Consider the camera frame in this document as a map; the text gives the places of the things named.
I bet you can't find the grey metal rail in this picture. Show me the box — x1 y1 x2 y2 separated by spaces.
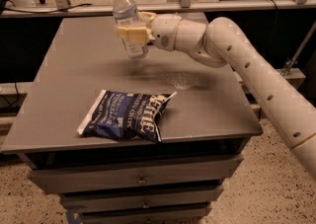
0 0 316 19

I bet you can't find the grey drawer cabinet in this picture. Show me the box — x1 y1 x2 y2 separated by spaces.
3 17 262 224

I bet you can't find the black cable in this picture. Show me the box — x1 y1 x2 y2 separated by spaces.
4 2 93 14

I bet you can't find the blue kettle chip bag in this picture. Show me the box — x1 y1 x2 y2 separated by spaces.
77 90 177 143

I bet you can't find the clear blue-label plastic bottle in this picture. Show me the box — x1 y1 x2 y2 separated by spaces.
113 0 148 59

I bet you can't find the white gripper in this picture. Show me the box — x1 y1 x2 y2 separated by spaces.
117 11 182 51

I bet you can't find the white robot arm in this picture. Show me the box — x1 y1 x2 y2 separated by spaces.
116 12 316 179

